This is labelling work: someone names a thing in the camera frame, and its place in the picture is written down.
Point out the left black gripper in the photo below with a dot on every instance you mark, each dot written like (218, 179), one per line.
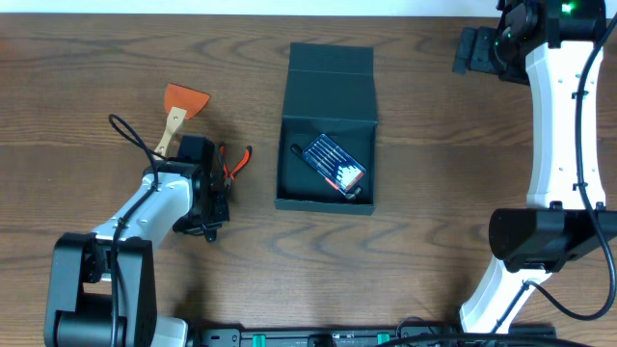
(218, 191)

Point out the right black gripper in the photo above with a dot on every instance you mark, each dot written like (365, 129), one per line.
(485, 38)

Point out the red handled pliers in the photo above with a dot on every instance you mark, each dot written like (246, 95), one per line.
(230, 175)

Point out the orange scraper wooden handle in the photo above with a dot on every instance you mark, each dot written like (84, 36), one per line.
(181, 104)

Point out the blue precision screwdriver case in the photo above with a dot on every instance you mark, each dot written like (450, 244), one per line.
(330, 160)

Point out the small hammer orange label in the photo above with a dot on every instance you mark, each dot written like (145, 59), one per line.
(350, 195)

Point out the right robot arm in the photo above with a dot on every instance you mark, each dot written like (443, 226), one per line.
(556, 48)

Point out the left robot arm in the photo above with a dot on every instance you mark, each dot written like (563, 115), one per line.
(102, 284)

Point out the dark green open box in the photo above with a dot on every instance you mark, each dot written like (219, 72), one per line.
(329, 91)

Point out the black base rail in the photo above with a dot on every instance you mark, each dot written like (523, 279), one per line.
(312, 338)

